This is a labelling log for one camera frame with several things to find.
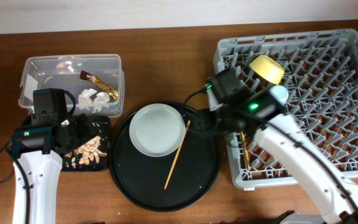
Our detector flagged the round black tray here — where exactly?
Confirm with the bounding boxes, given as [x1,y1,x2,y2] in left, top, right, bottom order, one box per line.
[109,101,220,212]

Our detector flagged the black rectangular tray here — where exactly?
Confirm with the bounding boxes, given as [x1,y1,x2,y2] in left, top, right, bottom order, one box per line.
[19,115,111,172]

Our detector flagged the grey round plate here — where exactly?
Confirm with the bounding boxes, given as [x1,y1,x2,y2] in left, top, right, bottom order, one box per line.
[129,103,185,157]

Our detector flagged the peanut shells and rice scraps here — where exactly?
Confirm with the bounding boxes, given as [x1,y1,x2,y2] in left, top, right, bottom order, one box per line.
[62,122,111,172]

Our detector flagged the gold foil snack wrapper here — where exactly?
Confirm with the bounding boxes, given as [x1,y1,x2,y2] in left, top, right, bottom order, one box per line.
[80,70,119,101]

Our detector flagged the clear plastic waste bin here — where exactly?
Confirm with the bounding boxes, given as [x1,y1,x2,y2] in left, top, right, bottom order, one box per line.
[18,54,125,118]

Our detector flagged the grey dishwasher rack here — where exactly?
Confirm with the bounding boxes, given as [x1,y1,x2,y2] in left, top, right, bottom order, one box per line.
[213,29,358,178]

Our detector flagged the white paper napkin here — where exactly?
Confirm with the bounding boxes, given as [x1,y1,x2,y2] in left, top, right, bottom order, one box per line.
[77,88,110,113]

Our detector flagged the wooden chopstick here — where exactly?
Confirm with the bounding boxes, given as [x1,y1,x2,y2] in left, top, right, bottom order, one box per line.
[241,132,251,170]
[164,120,191,190]

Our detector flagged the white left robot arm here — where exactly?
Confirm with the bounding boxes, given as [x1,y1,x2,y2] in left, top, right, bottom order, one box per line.
[8,88,97,223]

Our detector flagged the yellow bowl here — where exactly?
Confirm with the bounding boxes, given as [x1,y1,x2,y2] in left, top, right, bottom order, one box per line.
[250,55,285,85]

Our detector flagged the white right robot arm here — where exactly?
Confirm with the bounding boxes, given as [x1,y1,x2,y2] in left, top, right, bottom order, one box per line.
[200,68,358,223]

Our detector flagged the blue plastic cup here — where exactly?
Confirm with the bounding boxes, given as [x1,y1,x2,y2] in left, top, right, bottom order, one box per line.
[269,85,289,106]

